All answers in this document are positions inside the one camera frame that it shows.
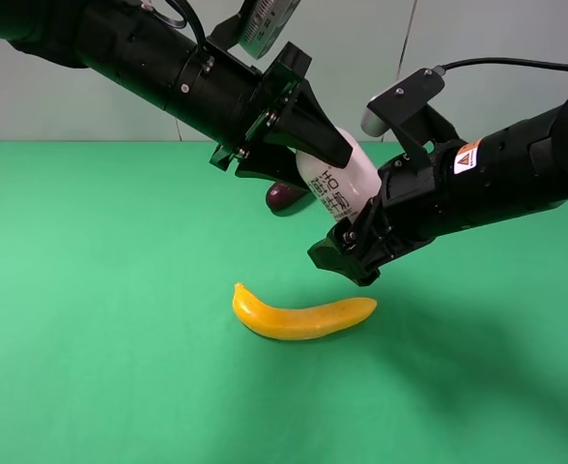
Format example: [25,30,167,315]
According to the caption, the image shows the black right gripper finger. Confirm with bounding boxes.
[307,227,380,286]

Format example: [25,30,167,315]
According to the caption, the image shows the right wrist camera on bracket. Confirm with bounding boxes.
[360,66,464,172]

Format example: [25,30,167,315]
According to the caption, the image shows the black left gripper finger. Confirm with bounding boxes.
[235,153,308,191]
[264,79,353,168]

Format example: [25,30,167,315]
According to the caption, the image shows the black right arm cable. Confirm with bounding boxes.
[440,58,568,75]

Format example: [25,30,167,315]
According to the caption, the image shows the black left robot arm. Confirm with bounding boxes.
[0,1,352,187]

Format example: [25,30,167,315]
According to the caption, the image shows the white milk bottle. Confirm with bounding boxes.
[296,128,382,221]

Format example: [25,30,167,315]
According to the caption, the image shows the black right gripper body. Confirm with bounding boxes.
[341,139,463,264]

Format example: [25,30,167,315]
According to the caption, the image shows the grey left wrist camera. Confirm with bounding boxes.
[208,0,300,61]

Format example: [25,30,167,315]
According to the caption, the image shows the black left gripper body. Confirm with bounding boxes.
[210,42,311,171]

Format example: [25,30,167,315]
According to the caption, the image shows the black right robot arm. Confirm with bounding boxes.
[308,99,568,286]

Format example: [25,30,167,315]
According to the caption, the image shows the purple eggplant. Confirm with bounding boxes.
[266,183,308,213]

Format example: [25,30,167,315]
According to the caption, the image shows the yellow banana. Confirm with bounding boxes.
[232,283,378,341]

